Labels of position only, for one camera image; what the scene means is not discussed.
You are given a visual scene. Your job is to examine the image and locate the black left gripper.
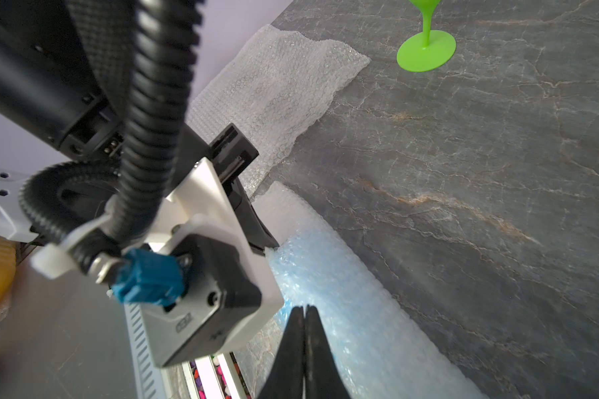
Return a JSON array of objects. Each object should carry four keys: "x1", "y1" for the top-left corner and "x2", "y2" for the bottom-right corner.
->
[{"x1": 169, "y1": 124, "x2": 279, "y2": 249}]

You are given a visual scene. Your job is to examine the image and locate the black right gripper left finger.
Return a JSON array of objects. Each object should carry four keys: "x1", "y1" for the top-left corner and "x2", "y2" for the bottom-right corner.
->
[{"x1": 258, "y1": 307, "x2": 305, "y2": 399}]

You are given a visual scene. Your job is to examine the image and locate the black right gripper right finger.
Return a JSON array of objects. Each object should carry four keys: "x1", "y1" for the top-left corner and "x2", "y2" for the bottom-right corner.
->
[{"x1": 304, "y1": 305, "x2": 351, "y2": 399}]

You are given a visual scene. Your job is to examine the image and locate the bubble wrap sheet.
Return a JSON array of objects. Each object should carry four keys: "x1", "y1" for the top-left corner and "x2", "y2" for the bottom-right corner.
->
[
  {"x1": 186, "y1": 25, "x2": 370, "y2": 196},
  {"x1": 236, "y1": 182, "x2": 482, "y2": 398}
]

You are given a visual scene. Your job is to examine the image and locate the blue plastic wine glass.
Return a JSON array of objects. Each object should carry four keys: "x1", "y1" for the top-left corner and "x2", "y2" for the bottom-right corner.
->
[{"x1": 266, "y1": 236, "x2": 432, "y2": 398}]

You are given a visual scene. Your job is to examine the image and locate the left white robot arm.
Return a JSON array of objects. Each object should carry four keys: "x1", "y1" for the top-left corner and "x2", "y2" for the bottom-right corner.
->
[{"x1": 0, "y1": 1, "x2": 277, "y2": 272}]

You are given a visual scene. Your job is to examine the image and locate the green plastic wine glass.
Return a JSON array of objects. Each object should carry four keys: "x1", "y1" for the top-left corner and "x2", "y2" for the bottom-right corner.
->
[{"x1": 396, "y1": 0, "x2": 457, "y2": 73}]

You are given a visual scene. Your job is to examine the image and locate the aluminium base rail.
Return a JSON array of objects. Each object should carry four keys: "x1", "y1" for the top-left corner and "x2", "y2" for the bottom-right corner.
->
[{"x1": 181, "y1": 352, "x2": 253, "y2": 399}]

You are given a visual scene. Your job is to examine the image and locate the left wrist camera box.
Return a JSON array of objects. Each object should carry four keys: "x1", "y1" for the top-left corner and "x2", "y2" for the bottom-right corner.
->
[{"x1": 110, "y1": 156, "x2": 286, "y2": 369}]

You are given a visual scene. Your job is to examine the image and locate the white slotted cable duct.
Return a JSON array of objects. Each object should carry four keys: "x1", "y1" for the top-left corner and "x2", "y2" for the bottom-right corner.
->
[{"x1": 124, "y1": 304, "x2": 172, "y2": 399}]

